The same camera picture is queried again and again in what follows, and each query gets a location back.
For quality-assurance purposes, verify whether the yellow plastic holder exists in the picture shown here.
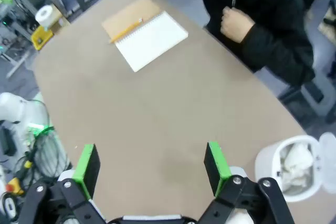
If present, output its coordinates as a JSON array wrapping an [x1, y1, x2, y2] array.
[[30, 26, 54, 51]]

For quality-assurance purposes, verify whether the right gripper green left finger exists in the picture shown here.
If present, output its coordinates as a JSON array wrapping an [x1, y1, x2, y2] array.
[[19, 143, 108, 224]]

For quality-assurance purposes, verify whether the white tape roll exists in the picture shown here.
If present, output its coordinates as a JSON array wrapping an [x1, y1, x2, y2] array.
[[35, 5, 55, 27]]

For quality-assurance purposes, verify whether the black cable bundle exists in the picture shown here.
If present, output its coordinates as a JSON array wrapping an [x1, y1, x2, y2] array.
[[12, 125, 73, 184]]

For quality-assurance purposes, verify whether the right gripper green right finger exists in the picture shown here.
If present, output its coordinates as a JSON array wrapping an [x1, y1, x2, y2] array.
[[198, 141, 296, 224]]

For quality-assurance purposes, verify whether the white lidded trash bin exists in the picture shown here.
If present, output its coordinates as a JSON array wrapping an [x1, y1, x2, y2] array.
[[254, 132, 336, 204]]

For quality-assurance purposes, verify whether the yellow emergency stop button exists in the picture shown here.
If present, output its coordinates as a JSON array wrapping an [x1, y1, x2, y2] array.
[[5, 177, 25, 196]]

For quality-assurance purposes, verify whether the white paper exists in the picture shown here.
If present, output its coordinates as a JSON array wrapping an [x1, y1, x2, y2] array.
[[279, 142, 315, 190]]

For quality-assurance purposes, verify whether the person's left hand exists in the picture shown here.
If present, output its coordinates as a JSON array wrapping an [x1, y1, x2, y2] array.
[[219, 6, 256, 44]]

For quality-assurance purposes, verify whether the person's left forearm black sleeve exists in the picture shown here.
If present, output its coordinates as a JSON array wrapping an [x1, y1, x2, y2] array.
[[240, 23, 316, 86]]

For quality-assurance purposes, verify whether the yellow pencil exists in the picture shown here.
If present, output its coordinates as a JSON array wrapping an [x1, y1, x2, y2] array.
[[108, 17, 144, 45]]

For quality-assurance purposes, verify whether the spiral notebook kraft cover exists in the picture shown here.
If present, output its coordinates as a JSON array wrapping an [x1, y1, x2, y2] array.
[[101, 0, 189, 73]]

